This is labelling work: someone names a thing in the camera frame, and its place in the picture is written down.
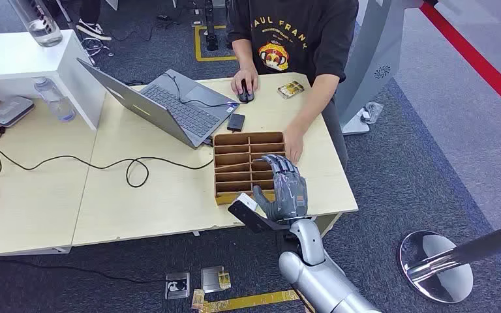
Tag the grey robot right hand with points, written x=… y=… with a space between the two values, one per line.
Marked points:
x=291 y=194

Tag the flat grey router box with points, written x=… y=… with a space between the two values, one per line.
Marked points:
x=10 y=110

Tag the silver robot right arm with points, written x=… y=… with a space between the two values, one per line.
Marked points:
x=319 y=276

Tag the black equipment stand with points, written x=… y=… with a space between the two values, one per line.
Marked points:
x=210 y=26

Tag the white shelf box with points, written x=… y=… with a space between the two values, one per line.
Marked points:
x=25 y=60

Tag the red barrier belt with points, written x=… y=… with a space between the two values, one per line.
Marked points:
x=475 y=60

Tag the grey open laptop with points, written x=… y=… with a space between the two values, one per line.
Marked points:
x=177 y=108

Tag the yellow floor tape strip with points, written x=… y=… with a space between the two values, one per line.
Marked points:
x=250 y=301

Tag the person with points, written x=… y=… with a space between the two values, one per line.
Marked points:
x=293 y=34

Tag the person's left forearm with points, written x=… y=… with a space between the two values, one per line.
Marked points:
x=317 y=101

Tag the small black external drive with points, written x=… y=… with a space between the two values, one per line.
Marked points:
x=236 y=122

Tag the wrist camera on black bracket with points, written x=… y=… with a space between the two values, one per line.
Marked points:
x=250 y=216

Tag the metal floor socket plate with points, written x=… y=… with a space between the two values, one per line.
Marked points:
x=213 y=280

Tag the thin card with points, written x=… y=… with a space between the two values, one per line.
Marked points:
x=233 y=166

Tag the person's left hand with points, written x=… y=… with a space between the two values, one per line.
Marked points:
x=293 y=144

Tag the chrome stanchion base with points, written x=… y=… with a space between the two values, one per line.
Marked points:
x=440 y=276

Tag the person's right hand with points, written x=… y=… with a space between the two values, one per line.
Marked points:
x=238 y=82

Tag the large clear water bottle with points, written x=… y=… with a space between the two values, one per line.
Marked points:
x=38 y=23

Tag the crumpled clear plastic bag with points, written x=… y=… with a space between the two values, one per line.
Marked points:
x=371 y=112

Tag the yellow floor tape square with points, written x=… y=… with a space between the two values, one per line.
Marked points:
x=198 y=47

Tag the black white sneaker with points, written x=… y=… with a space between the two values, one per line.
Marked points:
x=92 y=30

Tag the person's right forearm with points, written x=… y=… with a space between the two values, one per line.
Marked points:
x=245 y=56

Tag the metal floor socket with plug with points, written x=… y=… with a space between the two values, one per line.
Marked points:
x=177 y=286

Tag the small clear water bottle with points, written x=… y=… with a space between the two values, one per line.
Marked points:
x=56 y=101

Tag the chrome stanchion pole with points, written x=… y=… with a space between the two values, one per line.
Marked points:
x=484 y=246

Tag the wooden slotted card organizer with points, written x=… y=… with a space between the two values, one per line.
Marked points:
x=237 y=177

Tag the black computer mouse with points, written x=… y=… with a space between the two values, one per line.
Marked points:
x=245 y=94

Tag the grey curved kiosk stand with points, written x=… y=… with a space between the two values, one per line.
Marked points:
x=371 y=56

